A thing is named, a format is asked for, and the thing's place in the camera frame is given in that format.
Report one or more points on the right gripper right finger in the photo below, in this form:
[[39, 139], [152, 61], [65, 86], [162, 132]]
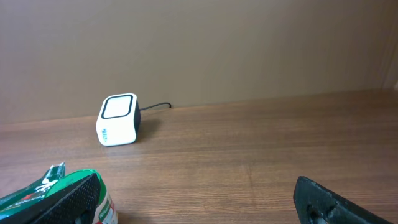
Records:
[[315, 203]]

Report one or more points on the white barcode scanner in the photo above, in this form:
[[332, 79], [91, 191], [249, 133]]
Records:
[[118, 120]]

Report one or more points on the green lid jar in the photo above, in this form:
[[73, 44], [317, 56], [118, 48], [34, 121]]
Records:
[[105, 212]]

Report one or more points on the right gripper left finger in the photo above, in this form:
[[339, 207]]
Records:
[[76, 203]]

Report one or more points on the green 3M gloves bag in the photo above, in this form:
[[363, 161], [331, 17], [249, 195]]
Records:
[[33, 193]]

